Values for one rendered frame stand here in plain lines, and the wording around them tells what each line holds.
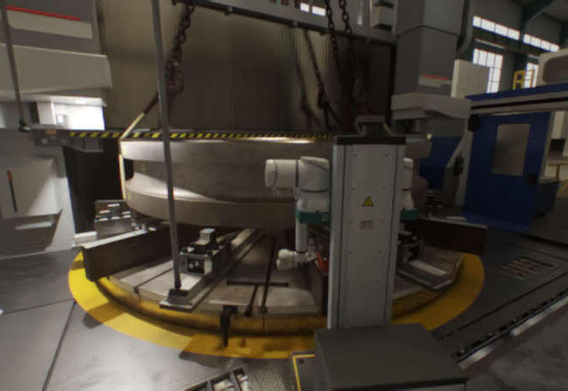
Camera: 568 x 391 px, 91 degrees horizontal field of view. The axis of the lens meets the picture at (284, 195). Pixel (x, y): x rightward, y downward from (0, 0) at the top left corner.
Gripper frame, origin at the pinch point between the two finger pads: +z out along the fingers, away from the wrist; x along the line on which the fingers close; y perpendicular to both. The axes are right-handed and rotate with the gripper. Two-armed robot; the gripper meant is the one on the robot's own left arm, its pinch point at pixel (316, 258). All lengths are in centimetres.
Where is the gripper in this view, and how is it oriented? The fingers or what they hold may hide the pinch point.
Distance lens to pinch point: 247.0
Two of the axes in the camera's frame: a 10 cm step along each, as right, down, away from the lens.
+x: 1.5, 1.9, -9.7
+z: 9.8, -1.5, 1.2
